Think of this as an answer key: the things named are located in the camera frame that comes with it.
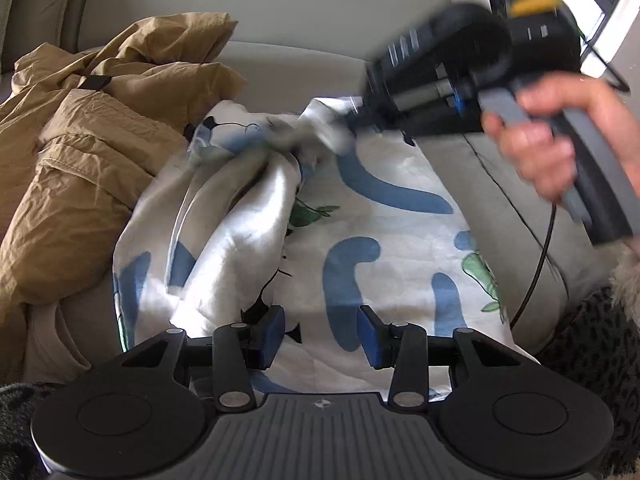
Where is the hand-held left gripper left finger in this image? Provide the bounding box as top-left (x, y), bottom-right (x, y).
top-left (121, 305), bottom-right (287, 414)

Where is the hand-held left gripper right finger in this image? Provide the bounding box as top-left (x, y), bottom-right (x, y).
top-left (357, 305), bottom-right (523, 414)

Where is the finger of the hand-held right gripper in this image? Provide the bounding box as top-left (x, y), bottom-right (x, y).
top-left (346, 91), bottom-right (401, 135)

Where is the white blue printed garment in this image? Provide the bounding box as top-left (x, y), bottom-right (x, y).
top-left (112, 95), bottom-right (516, 396)

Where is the person's right hand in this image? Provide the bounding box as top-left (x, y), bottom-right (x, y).
top-left (482, 74), bottom-right (640, 202)

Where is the window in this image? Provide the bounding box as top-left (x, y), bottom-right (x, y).
top-left (547, 0), bottom-right (632, 78)

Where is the grey sofa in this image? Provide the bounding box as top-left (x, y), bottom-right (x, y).
top-left (0, 0), bottom-right (626, 386)

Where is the dark patterned fleece clothing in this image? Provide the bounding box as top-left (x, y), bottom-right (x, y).
top-left (0, 285), bottom-right (640, 480)

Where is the tan jacket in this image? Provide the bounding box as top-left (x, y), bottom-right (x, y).
top-left (0, 15), bottom-right (249, 386)

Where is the grey sofa back cushion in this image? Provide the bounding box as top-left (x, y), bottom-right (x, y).
top-left (0, 0), bottom-right (98, 73)

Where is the black cable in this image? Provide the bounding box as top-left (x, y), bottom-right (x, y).
top-left (509, 199), bottom-right (558, 325)

